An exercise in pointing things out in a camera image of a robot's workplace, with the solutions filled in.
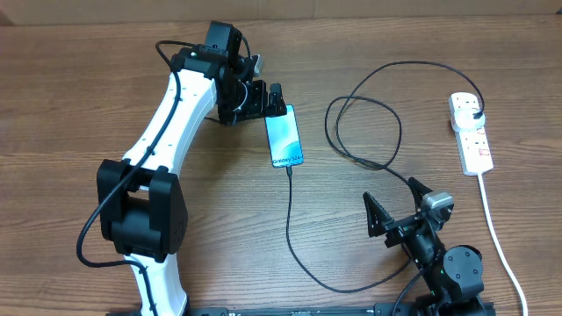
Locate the white power strip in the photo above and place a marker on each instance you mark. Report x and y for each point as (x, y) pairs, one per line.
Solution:
(473, 147)

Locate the white charger plug adapter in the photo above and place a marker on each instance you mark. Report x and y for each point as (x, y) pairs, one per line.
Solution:
(463, 120)

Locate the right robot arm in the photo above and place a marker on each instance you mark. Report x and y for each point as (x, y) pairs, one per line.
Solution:
(453, 275)

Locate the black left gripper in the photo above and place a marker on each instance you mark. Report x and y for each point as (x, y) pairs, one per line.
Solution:
(257, 106)

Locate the blue Samsung smartphone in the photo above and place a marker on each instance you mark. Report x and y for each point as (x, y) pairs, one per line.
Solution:
(284, 140)

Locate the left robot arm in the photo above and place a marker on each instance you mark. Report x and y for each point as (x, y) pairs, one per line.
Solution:
(141, 206)

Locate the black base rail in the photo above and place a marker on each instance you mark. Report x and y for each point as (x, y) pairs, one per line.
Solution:
(380, 309)

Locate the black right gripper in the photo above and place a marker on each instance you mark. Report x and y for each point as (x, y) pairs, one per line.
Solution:
(379, 222)

